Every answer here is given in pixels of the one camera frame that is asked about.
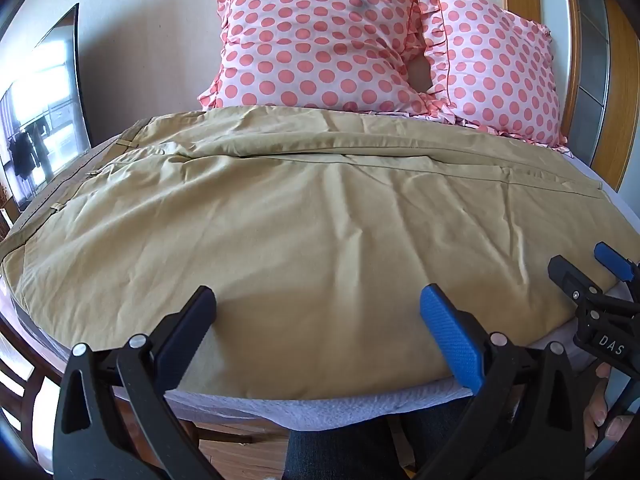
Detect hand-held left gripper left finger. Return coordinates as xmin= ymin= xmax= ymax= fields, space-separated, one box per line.
xmin=52 ymin=285 xmax=227 ymax=480

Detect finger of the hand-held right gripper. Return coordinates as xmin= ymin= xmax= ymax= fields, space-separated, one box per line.
xmin=592 ymin=242 xmax=640 ymax=282
xmin=547 ymin=254 xmax=605 ymax=307

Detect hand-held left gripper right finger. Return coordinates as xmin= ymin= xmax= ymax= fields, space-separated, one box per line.
xmin=414 ymin=283 xmax=589 ymax=480

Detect khaki pants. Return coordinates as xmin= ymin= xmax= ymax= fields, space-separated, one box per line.
xmin=0 ymin=106 xmax=620 ymax=402

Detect person's right hand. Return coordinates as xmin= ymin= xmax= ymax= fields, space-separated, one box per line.
xmin=582 ymin=362 xmax=640 ymax=449

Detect person's leg in dark jeans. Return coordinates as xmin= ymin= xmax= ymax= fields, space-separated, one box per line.
xmin=281 ymin=399 xmax=478 ymax=480

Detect dark wooden chair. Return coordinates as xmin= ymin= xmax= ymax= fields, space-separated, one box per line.
xmin=0 ymin=317 xmax=66 ymax=463

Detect small pink polka dot pillow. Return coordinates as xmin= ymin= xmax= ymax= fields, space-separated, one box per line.
xmin=390 ymin=0 xmax=570 ymax=151

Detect large pink polka dot pillow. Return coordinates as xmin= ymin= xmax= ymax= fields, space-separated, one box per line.
xmin=197 ymin=0 xmax=435 ymax=116

